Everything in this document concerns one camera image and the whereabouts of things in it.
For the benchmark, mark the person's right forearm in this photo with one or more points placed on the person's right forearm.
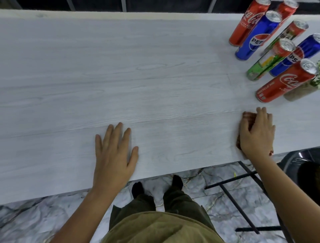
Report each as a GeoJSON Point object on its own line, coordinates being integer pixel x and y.
{"type": "Point", "coordinates": [287, 200]}

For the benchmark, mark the blue soda can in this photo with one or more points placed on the blue soda can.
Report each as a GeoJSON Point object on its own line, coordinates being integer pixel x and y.
{"type": "Point", "coordinates": [257, 37]}
{"type": "Point", "coordinates": [303, 51]}

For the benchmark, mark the grey metal bar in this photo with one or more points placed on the grey metal bar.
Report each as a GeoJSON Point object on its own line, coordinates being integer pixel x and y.
{"type": "Point", "coordinates": [212, 6]}
{"type": "Point", "coordinates": [123, 5]}
{"type": "Point", "coordinates": [70, 5]}

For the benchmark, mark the person's left forearm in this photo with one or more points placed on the person's left forearm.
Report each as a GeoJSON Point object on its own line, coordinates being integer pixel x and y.
{"type": "Point", "coordinates": [82, 217]}

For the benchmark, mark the person's black shoe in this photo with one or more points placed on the person's black shoe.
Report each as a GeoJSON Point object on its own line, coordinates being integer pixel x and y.
{"type": "Point", "coordinates": [177, 182]}
{"type": "Point", "coordinates": [137, 190]}

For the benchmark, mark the person's left hand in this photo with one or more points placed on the person's left hand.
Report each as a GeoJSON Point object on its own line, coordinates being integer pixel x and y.
{"type": "Point", "coordinates": [112, 165]}

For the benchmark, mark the person's left black shoe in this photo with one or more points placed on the person's left black shoe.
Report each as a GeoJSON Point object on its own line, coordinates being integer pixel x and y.
{"type": "Point", "coordinates": [137, 190]}

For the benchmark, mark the person's right hand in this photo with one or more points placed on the person's right hand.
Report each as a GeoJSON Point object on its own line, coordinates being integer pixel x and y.
{"type": "Point", "coordinates": [258, 140]}

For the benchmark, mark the khaki shirt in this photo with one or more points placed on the khaki shirt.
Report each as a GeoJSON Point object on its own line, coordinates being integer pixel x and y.
{"type": "Point", "coordinates": [160, 229]}

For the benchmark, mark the beige drink can green print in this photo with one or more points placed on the beige drink can green print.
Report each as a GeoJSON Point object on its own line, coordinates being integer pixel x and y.
{"type": "Point", "coordinates": [300, 91]}

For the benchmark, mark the person's left thumb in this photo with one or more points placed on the person's left thumb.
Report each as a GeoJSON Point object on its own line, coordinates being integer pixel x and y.
{"type": "Point", "coordinates": [133, 159]}

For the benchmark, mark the green white drink can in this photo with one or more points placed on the green white drink can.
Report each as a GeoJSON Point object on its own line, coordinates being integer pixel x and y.
{"type": "Point", "coordinates": [291, 31]}
{"type": "Point", "coordinates": [268, 61]}

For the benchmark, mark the black metal table frame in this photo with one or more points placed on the black metal table frame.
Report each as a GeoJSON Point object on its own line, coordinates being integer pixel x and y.
{"type": "Point", "coordinates": [237, 202]}

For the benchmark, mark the person's left middle finger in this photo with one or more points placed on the person's left middle finger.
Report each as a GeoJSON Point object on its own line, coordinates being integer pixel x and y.
{"type": "Point", "coordinates": [117, 135]}

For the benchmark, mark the person's right black shoe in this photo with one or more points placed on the person's right black shoe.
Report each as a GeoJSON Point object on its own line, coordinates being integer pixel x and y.
{"type": "Point", "coordinates": [177, 182]}

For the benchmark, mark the person's left little finger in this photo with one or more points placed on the person's left little finger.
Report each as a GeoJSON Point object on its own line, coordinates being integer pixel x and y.
{"type": "Point", "coordinates": [98, 145]}

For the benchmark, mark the olive green trousers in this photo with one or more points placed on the olive green trousers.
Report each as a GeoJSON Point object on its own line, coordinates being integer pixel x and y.
{"type": "Point", "coordinates": [182, 202]}

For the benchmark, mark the person's right thumb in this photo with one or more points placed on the person's right thumb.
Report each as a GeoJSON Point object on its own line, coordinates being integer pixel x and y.
{"type": "Point", "coordinates": [244, 129]}

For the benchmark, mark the red soda can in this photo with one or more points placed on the red soda can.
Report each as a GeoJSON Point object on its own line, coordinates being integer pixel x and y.
{"type": "Point", "coordinates": [285, 11]}
{"type": "Point", "coordinates": [246, 22]}
{"type": "Point", "coordinates": [282, 83]}

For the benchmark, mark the brown red cleaning cloth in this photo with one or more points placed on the brown red cleaning cloth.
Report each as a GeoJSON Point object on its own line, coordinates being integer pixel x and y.
{"type": "Point", "coordinates": [250, 116]}

